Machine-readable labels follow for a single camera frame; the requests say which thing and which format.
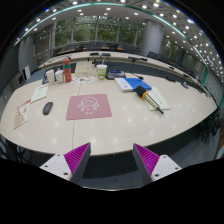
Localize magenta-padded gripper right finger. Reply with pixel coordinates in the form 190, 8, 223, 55
132, 143, 183, 185

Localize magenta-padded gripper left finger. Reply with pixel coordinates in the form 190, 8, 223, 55
39, 142, 92, 184

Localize black computer mouse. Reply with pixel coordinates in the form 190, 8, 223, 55
42, 101, 54, 116

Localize pink printed mouse pad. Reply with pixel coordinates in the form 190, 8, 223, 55
65, 93, 113, 121

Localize red and white pamphlet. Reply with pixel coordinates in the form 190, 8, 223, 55
13, 98, 32, 130

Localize white paper sheet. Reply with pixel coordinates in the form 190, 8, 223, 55
143, 86, 171, 112

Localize white booklet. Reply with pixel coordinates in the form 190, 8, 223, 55
29, 83, 50, 104

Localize black handheld microphone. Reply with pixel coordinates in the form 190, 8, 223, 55
134, 85, 165, 115

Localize white paper cup stack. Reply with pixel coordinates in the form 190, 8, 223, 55
45, 69, 56, 85

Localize colourful sticker sheet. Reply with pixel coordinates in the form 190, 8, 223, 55
70, 75, 96, 85

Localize red thermos bottle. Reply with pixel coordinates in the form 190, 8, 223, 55
62, 57, 73, 84

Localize white floor-standing appliance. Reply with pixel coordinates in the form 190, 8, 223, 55
23, 64, 32, 81

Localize green printed paper drink cup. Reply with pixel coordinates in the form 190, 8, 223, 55
96, 63, 108, 81

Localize dark conference phone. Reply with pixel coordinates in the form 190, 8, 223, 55
105, 68, 127, 81

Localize long curved conference desk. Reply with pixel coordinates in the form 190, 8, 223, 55
38, 49, 208, 88

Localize dark office chairs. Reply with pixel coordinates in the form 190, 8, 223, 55
53, 41, 201, 73

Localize ceiling lights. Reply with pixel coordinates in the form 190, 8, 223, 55
23, 0, 224, 81

